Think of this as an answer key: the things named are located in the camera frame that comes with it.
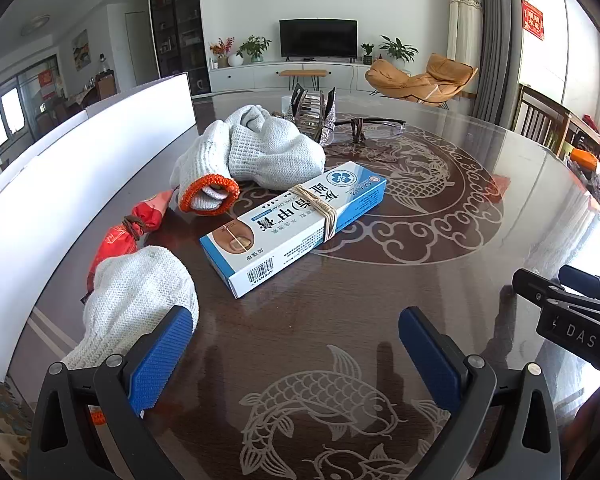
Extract black television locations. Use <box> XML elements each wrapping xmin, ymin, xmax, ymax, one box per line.
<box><xmin>279</xmin><ymin>18</ymin><xmax>359</xmax><ymax>62</ymax></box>

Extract red flowers in vase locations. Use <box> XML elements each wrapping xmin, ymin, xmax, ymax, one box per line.
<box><xmin>210</xmin><ymin>37</ymin><xmax>236</xmax><ymax>68</ymax></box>

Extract large leafy potted plant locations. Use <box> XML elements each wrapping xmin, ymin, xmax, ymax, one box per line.
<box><xmin>378</xmin><ymin>35</ymin><xmax>420</xmax><ymax>68</ymax></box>

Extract dark glass display cabinet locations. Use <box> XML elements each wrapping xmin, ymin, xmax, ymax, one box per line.
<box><xmin>148</xmin><ymin>0</ymin><xmax>212</xmax><ymax>97</ymax></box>

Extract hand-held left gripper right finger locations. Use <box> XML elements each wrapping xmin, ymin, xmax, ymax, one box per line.
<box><xmin>398</xmin><ymin>306</ymin><xmax>563</xmax><ymax>480</ymax></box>

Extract white knit glove orange cuff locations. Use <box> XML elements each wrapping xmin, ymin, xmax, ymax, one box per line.
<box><xmin>170</xmin><ymin>121</ymin><xmax>242</xmax><ymax>218</ymax></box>
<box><xmin>215</xmin><ymin>104</ymin><xmax>327</xmax><ymax>192</ymax></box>
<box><xmin>61</xmin><ymin>246</ymin><xmax>200</xmax><ymax>427</ymax></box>

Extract patterned cloth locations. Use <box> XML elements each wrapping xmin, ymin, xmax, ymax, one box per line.
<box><xmin>0</xmin><ymin>375</ymin><xmax>37</xmax><ymax>480</ymax></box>

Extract blue white medicine box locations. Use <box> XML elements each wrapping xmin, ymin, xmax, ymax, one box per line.
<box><xmin>200</xmin><ymin>161</ymin><xmax>387</xmax><ymax>299</ymax></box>

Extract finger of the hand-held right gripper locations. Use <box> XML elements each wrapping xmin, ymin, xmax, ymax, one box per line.
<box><xmin>511</xmin><ymin>268</ymin><xmax>569</xmax><ymax>312</ymax></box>
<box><xmin>558</xmin><ymin>264</ymin><xmax>600</xmax><ymax>307</ymax></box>

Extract round ceiling light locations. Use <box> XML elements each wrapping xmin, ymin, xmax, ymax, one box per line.
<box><xmin>20</xmin><ymin>15</ymin><xmax>52</xmax><ymax>37</ymax></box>

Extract window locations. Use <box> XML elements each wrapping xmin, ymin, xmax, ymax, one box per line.
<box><xmin>0</xmin><ymin>87</ymin><xmax>26</xmax><ymax>148</ymax></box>

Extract framed wall painting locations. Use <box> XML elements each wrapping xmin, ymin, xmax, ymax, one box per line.
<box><xmin>71</xmin><ymin>29</ymin><xmax>92</xmax><ymax>72</ymax></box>

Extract wooden bench hairpin legs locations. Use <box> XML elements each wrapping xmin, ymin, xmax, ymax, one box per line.
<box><xmin>279</xmin><ymin>68</ymin><xmax>327</xmax><ymax>92</ymax></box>

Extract white foam board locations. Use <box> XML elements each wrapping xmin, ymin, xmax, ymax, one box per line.
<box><xmin>0</xmin><ymin>72</ymin><xmax>197</xmax><ymax>382</ymax></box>

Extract red orange pouch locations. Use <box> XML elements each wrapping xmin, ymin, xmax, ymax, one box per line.
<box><xmin>82</xmin><ymin>187</ymin><xmax>176</xmax><ymax>305</ymax></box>

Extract brown dining chair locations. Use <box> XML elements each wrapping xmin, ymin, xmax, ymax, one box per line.
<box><xmin>95</xmin><ymin>74</ymin><xmax>117</xmax><ymax>102</ymax></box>

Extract orange box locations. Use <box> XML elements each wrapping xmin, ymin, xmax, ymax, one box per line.
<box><xmin>570</xmin><ymin>149</ymin><xmax>600</xmax><ymax>171</ymax></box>

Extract floral covered standing air conditioner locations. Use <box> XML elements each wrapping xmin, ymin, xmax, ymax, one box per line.
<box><xmin>447</xmin><ymin>0</ymin><xmax>485</xmax><ymax>101</ymax></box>

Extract grey curtain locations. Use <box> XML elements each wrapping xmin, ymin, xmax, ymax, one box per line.
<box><xmin>467</xmin><ymin>0</ymin><xmax>518</xmax><ymax>126</ymax></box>

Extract red wall decoration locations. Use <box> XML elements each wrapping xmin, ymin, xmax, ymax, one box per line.
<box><xmin>521</xmin><ymin>0</ymin><xmax>546</xmax><ymax>41</ymax></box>

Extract white television cabinet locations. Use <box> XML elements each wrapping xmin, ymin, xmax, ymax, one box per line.
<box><xmin>207</xmin><ymin>60</ymin><xmax>381</xmax><ymax>95</ymax></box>

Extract green potted plant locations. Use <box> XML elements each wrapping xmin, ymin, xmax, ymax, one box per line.
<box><xmin>237</xmin><ymin>35</ymin><xmax>272</xmax><ymax>63</ymax></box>

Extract rhinestone hair claw clip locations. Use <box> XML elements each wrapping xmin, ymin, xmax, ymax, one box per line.
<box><xmin>290</xmin><ymin>86</ymin><xmax>337</xmax><ymax>128</ymax></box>

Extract orange lounge chair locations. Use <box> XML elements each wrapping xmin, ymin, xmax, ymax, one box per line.
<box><xmin>365</xmin><ymin>53</ymin><xmax>479</xmax><ymax>110</ymax></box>

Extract clear frame glasses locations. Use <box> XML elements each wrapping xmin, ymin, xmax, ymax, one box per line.
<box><xmin>334</xmin><ymin>116</ymin><xmax>406</xmax><ymax>144</ymax></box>

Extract dark wooden chair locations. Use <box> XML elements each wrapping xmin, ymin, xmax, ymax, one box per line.
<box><xmin>512</xmin><ymin>83</ymin><xmax>573</xmax><ymax>156</ymax></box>

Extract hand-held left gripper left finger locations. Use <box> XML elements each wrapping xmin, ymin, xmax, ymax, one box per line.
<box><xmin>27</xmin><ymin>305</ymin><xmax>196</xmax><ymax>480</ymax></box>

